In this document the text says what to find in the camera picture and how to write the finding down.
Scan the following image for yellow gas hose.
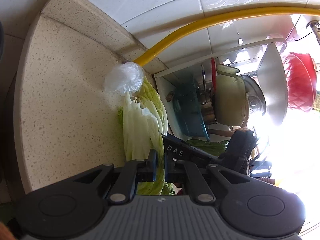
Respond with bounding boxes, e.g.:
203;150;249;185
132;6;320;67

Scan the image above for pale cabbage leaf pieces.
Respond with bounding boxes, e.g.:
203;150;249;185
118;78;176;196

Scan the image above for red handled utensil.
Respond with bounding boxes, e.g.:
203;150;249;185
211;58;216;92

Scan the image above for crumpled clear plastic bag corner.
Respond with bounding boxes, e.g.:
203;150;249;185
104;62;145;95

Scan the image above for dark green cabbage leaf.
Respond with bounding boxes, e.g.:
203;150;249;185
186;139;229;157

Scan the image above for white dish rack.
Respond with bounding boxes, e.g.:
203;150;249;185
155;38;288;140

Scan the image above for steel bowl on top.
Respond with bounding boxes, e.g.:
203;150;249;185
241;74;266;115

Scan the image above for red plastic basket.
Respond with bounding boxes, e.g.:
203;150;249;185
283;53;317;112

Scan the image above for teal plastic basin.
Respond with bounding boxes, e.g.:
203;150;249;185
172;76;209;141

